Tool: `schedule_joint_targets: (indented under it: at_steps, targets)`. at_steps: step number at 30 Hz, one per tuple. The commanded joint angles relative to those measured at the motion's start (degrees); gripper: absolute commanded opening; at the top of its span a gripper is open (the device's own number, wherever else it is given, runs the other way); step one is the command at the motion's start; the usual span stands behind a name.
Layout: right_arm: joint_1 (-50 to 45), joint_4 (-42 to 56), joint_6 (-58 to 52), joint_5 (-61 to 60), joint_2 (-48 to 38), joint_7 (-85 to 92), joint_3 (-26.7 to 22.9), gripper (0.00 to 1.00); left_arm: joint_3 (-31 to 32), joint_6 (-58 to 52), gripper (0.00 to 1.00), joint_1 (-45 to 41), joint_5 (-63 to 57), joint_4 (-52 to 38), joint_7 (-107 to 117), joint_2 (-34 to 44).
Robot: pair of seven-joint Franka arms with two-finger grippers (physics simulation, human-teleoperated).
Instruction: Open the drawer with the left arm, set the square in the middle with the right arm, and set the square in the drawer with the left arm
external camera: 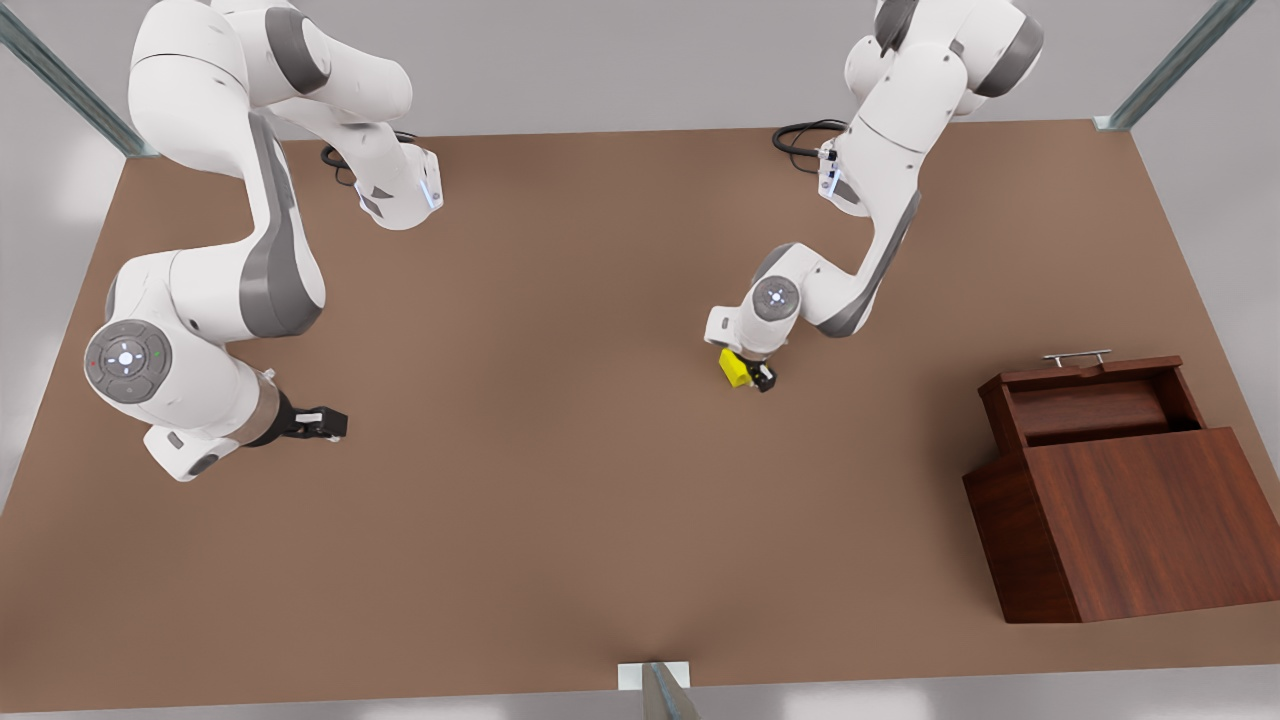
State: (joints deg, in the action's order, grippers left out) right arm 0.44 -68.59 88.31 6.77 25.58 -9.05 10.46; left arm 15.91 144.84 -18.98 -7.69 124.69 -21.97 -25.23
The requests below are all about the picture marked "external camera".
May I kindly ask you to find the dark wooden cabinet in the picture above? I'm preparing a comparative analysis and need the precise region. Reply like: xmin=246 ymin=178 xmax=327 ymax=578
xmin=963 ymin=372 xmax=1280 ymax=625

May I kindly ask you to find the black cable loop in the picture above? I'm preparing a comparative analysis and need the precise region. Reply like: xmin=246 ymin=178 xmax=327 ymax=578
xmin=772 ymin=119 xmax=850 ymax=176
xmin=320 ymin=130 xmax=421 ymax=188

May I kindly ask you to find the wooden drawer with silver handle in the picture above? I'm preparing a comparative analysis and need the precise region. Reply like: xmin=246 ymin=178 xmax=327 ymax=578
xmin=978 ymin=349 xmax=1207 ymax=448

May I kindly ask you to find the silver frame post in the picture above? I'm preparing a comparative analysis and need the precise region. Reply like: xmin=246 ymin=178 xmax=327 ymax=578
xmin=617 ymin=660 xmax=702 ymax=720
xmin=1093 ymin=0 xmax=1257 ymax=133
xmin=0 ymin=0 xmax=160 ymax=159

